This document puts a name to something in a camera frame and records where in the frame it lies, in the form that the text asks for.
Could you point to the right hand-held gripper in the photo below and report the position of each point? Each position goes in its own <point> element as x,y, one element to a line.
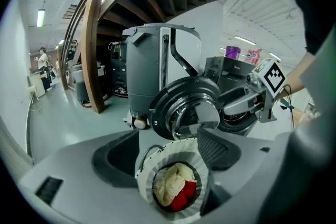
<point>273,77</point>

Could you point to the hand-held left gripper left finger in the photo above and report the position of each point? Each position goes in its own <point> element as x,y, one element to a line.
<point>78,165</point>

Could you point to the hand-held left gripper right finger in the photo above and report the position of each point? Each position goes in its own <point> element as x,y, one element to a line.
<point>249,165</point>

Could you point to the white laundry basket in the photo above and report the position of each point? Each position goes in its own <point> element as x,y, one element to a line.
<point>183,149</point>

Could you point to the red clothes item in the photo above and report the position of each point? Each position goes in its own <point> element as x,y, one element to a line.
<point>183,195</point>

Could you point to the cream clothes item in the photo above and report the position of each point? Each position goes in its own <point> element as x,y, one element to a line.
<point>173,181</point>

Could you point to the person's right forearm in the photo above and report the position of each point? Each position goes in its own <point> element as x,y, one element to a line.
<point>296,78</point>

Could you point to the large grey wheeled machine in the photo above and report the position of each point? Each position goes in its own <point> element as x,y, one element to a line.
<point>141,73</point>

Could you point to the purple container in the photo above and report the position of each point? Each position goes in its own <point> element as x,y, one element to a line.
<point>233,52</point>

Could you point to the pink packet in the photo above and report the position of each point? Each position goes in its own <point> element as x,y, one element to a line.
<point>253,56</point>

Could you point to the long ceiling light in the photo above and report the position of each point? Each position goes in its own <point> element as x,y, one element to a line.
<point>40,17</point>
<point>244,40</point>
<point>275,56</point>

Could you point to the grey bin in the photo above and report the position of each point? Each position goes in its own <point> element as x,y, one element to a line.
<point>80,84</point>

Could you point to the white counter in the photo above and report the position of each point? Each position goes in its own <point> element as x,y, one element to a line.
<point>36,85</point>

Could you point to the black equipment rack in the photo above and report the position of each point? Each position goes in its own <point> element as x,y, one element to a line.
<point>119,70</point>

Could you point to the wooden staircase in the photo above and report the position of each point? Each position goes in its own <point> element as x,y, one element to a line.
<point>90,60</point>

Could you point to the person's black shirt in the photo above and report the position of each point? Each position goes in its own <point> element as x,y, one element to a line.
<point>312,2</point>

